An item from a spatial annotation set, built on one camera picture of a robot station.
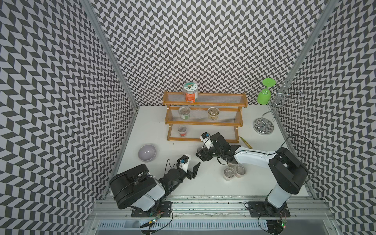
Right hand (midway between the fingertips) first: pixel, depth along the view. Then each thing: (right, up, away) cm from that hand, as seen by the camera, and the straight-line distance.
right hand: (201, 154), depth 87 cm
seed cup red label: (-12, +14, +6) cm, 19 cm away
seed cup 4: (+15, -9, -8) cm, 19 cm away
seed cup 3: (+18, -6, -2) cm, 19 cm away
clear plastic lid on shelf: (-1, +25, +6) cm, 26 cm away
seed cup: (+8, +25, +2) cm, 26 cm away
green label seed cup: (-10, +25, +1) cm, 27 cm away
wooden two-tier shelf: (-6, +23, +4) cm, 24 cm away
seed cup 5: (+22, -8, -6) cm, 24 cm away
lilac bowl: (-33, 0, +1) cm, 33 cm away
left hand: (-4, -3, -4) cm, 6 cm away
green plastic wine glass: (+40, +35, +5) cm, 54 cm away
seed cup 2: (-1, +5, -8) cm, 9 cm away
